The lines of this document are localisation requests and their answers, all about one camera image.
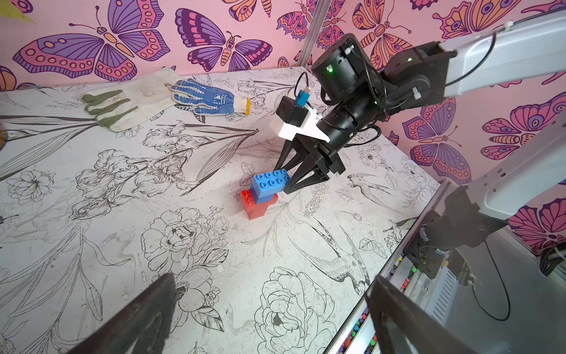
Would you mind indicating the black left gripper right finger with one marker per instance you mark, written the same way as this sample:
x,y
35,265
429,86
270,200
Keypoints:
x,y
401,326

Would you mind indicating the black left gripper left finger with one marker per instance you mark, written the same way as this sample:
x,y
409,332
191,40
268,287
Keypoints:
x,y
143,326

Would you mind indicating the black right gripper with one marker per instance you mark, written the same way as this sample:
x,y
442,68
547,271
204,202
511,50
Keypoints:
x,y
316,159

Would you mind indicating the long blue lego brick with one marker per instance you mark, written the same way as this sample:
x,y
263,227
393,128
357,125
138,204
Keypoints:
x,y
267,184

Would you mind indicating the long red lego brick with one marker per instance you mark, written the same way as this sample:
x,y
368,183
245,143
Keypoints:
x,y
252,209

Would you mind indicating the small blue lego brick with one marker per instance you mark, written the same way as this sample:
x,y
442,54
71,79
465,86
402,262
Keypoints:
x,y
263,199

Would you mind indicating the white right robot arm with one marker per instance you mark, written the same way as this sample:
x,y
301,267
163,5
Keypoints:
x,y
428,77

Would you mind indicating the blue dotted work glove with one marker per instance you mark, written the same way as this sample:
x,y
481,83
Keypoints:
x,y
208,100

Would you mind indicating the white green work glove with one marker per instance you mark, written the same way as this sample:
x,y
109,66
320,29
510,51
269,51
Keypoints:
x,y
128,104

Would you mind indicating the aluminium frame profile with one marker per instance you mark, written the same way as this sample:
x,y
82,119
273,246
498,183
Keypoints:
x,y
314,29

